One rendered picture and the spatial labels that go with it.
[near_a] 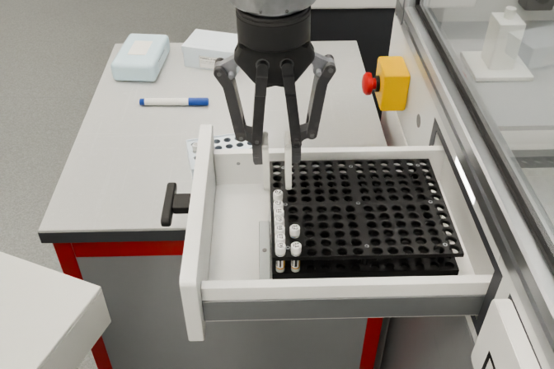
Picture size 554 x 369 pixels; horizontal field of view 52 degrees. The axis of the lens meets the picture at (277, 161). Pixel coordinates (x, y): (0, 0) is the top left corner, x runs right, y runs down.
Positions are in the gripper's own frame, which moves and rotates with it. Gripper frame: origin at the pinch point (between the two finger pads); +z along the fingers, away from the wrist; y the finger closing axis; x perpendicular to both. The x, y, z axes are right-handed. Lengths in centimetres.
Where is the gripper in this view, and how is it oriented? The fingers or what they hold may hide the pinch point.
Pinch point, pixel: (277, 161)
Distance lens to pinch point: 69.3
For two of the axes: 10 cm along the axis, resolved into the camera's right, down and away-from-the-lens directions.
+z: 0.2, 7.8, 6.3
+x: -0.3, -6.3, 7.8
